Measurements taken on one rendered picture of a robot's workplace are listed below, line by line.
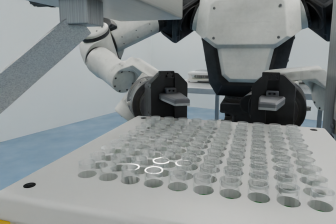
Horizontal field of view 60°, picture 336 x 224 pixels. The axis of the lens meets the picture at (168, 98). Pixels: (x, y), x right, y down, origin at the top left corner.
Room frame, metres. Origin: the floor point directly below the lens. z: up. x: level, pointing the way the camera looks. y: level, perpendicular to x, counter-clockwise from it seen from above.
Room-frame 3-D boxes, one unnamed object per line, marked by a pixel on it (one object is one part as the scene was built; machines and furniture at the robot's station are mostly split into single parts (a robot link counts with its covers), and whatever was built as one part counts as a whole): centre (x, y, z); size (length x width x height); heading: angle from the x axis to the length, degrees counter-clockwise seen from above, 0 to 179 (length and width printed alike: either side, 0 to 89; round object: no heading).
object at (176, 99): (0.39, -0.01, 1.03); 0.06 x 0.03 x 0.02; 15
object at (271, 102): (0.36, -0.13, 1.03); 0.06 x 0.03 x 0.02; 155
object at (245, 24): (0.91, -0.24, 1.13); 0.34 x 0.30 x 0.36; 73
